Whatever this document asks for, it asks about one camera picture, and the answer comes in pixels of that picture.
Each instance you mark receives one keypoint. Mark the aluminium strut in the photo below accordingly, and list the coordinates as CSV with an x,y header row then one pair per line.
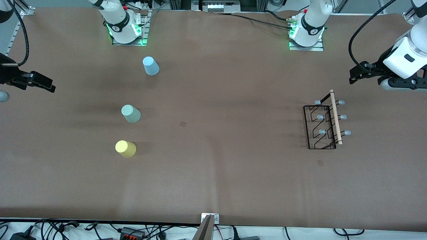
x,y
382,6
341,6

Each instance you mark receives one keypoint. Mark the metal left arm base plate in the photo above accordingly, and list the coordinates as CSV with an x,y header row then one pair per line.
x,y
307,48

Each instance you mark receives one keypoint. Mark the white power strip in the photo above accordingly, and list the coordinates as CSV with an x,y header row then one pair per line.
x,y
143,5

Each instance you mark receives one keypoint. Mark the yellow plastic cup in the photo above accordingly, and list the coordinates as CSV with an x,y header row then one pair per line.
x,y
126,149

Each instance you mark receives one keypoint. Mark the black table edge strip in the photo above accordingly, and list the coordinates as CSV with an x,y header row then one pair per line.
x,y
100,221

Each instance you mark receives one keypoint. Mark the aluminium frame profile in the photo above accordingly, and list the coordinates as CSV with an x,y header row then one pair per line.
x,y
408,16
28,11

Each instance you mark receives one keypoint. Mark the silver mounting bracket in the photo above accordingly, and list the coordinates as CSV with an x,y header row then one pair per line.
x,y
217,218

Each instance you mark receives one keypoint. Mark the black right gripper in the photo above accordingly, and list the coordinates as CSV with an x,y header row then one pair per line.
x,y
7,77

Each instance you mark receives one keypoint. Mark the perforated metal rail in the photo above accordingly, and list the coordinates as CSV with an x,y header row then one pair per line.
x,y
13,36

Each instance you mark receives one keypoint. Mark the light blue plastic cup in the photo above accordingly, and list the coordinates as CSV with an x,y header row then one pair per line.
x,y
150,66

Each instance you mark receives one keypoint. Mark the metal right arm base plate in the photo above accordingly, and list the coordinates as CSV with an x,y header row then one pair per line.
x,y
145,26

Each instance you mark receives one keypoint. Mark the brown table mat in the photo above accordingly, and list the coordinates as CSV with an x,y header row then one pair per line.
x,y
267,186

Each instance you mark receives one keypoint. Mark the pale green plastic cup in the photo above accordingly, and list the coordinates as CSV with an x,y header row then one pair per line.
x,y
130,114

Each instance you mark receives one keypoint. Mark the red and black connector block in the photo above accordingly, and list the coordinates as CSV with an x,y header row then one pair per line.
x,y
128,231

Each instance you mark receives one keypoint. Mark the grey metal pole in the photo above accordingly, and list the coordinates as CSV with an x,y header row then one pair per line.
x,y
204,231

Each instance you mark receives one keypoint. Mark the black power adapter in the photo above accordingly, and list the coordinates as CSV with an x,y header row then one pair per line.
x,y
21,236

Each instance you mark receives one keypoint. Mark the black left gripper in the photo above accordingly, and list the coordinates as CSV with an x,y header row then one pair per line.
x,y
377,67

